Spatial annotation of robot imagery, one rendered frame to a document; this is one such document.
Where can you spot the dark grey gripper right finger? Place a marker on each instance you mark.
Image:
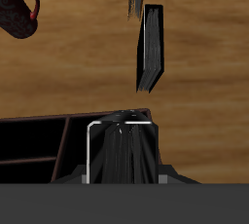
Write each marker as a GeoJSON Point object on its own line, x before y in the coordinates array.
{"type": "Point", "coordinates": [171, 176]}

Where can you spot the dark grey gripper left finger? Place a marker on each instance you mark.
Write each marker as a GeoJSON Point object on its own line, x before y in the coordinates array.
{"type": "Point", "coordinates": [73, 176]}

